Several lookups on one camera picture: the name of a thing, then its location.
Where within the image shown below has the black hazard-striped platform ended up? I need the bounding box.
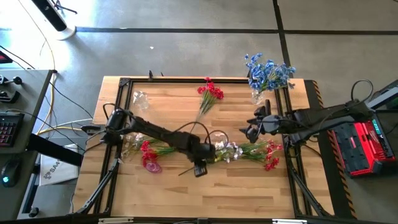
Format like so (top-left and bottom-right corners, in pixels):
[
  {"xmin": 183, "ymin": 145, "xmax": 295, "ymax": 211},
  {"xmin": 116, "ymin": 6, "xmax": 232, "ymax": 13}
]
[{"xmin": 303, "ymin": 79, "xmax": 358, "ymax": 220}]

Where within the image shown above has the small black desk device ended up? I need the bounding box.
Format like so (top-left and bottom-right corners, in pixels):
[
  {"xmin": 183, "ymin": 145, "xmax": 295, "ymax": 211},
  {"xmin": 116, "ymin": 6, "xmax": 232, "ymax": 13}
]
[{"xmin": 0, "ymin": 90, "xmax": 21, "ymax": 104}]

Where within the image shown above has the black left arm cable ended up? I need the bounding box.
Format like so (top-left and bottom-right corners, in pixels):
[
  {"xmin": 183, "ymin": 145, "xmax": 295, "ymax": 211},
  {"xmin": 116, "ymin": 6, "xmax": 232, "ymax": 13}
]
[{"xmin": 172, "ymin": 120, "xmax": 230, "ymax": 149}]

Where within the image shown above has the red black tool case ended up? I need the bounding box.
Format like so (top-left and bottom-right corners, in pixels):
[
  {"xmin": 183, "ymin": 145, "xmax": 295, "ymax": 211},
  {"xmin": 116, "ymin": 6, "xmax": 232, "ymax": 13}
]
[{"xmin": 329, "ymin": 119, "xmax": 397, "ymax": 178}]

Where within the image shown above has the black pole white round base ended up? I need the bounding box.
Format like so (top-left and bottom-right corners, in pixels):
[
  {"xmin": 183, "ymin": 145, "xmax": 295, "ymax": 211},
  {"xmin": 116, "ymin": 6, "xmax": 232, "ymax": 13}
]
[{"xmin": 30, "ymin": 0, "xmax": 77, "ymax": 41}]

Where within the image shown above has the black red device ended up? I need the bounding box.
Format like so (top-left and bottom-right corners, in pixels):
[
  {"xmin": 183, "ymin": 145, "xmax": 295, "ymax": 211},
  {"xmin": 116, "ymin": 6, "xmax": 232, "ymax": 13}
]
[{"xmin": 0, "ymin": 50, "xmax": 14, "ymax": 65}]

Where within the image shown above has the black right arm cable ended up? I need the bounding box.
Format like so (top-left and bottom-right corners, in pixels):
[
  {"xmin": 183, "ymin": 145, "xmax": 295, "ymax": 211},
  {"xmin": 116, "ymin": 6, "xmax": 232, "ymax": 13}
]
[{"xmin": 350, "ymin": 78, "xmax": 374, "ymax": 104}]

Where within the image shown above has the black backlit keyboard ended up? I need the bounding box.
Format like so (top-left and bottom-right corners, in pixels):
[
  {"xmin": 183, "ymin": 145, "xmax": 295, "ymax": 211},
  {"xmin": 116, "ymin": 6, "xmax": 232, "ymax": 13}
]
[{"xmin": 0, "ymin": 112, "xmax": 25, "ymax": 147}]

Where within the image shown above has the dark screen panel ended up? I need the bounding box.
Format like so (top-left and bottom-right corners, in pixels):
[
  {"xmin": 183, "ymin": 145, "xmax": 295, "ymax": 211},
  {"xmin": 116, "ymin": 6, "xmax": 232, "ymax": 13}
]
[{"xmin": 374, "ymin": 109, "xmax": 398, "ymax": 156}]

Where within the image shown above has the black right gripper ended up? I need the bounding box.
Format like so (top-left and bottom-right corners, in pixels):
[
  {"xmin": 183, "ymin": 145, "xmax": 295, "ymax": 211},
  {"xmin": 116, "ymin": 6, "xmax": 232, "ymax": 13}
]
[{"xmin": 239, "ymin": 114, "xmax": 289, "ymax": 144}]

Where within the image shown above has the black computer mouse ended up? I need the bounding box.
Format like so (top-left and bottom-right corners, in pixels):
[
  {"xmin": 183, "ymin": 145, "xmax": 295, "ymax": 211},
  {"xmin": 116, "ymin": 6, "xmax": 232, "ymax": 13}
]
[{"xmin": 0, "ymin": 159, "xmax": 22, "ymax": 188}]

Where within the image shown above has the black knob lever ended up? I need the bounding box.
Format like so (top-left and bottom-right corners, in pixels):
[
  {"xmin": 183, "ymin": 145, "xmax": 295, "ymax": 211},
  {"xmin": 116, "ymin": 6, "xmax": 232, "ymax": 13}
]
[{"xmin": 0, "ymin": 74, "xmax": 23, "ymax": 88}]

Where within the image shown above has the purple glass vase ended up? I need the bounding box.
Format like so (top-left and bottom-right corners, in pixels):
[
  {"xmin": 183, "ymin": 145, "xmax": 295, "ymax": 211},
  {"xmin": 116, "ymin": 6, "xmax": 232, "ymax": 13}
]
[{"xmin": 142, "ymin": 157, "xmax": 163, "ymax": 174}]

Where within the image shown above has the silver metal bracket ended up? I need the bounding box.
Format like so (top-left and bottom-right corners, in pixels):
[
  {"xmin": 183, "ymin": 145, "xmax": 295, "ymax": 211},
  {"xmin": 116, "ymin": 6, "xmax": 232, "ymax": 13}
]
[
  {"xmin": 272, "ymin": 218, "xmax": 307, "ymax": 224},
  {"xmin": 98, "ymin": 217, "xmax": 134, "ymax": 224}
]

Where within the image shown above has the yellow cable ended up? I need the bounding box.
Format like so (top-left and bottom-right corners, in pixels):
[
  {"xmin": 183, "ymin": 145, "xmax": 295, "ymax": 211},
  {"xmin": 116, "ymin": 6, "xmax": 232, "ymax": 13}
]
[{"xmin": 37, "ymin": 73, "xmax": 85, "ymax": 135}]

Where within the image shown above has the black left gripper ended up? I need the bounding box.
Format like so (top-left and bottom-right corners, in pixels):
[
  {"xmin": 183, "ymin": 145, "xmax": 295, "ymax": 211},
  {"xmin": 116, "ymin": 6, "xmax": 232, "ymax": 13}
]
[{"xmin": 187, "ymin": 136, "xmax": 219, "ymax": 166}]

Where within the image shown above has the clear glass vase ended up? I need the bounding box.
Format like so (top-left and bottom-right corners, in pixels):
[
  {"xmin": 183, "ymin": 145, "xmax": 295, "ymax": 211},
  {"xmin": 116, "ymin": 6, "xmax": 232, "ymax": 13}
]
[
  {"xmin": 251, "ymin": 88, "xmax": 266, "ymax": 106},
  {"xmin": 132, "ymin": 92, "xmax": 150, "ymax": 110}
]

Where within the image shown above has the red artificial flower bunch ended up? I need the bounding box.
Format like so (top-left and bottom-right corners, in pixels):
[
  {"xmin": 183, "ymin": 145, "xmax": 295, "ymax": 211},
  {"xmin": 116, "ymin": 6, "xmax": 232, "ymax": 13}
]
[
  {"xmin": 239, "ymin": 139, "xmax": 284, "ymax": 172},
  {"xmin": 188, "ymin": 77, "xmax": 225, "ymax": 134},
  {"xmin": 139, "ymin": 139, "xmax": 178, "ymax": 164}
]

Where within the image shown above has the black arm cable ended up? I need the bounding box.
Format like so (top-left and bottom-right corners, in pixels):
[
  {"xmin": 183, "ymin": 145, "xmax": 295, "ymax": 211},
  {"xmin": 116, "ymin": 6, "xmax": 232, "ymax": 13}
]
[
  {"xmin": 172, "ymin": 120, "xmax": 230, "ymax": 149},
  {"xmin": 350, "ymin": 78, "xmax": 374, "ymax": 104}
]

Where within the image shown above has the grey desk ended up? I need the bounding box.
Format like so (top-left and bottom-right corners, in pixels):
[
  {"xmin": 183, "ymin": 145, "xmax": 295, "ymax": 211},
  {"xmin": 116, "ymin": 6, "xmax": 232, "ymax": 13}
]
[{"xmin": 0, "ymin": 68, "xmax": 84, "ymax": 222}]

